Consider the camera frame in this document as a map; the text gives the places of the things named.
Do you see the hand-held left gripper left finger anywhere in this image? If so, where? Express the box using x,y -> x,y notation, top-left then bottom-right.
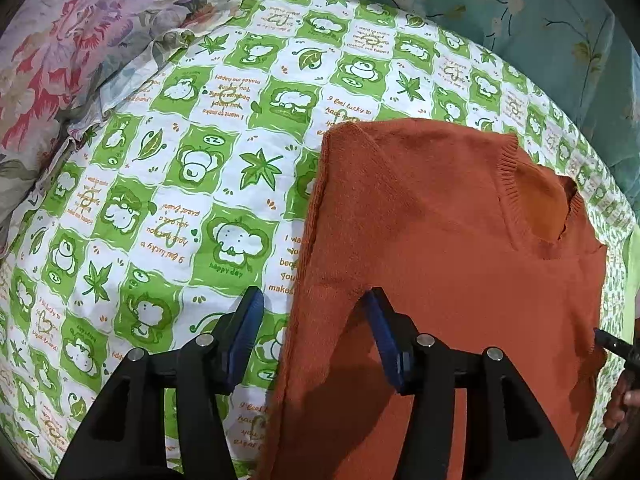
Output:
55,286 -> 265,480

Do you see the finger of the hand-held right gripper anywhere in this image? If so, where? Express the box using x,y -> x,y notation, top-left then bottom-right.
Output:
593,327 -> 640,362

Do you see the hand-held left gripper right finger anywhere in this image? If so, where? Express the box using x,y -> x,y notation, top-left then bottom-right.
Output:
361,287 -> 579,480

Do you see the orange knit sweater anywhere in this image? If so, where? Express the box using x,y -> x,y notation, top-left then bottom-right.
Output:
255,118 -> 608,480

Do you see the person's right hand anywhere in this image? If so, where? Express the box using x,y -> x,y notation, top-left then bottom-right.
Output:
602,371 -> 640,432

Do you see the light green cloth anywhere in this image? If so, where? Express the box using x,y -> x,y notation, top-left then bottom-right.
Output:
606,247 -> 640,346

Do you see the green white printed bedsheet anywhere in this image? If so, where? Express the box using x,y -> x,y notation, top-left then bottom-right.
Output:
0,0 -> 632,480

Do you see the floral ruffled pillow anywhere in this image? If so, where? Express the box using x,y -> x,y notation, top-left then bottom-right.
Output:
0,0 -> 258,226

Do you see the teal floral blanket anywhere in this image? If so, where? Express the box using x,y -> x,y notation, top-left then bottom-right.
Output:
200,0 -> 640,221

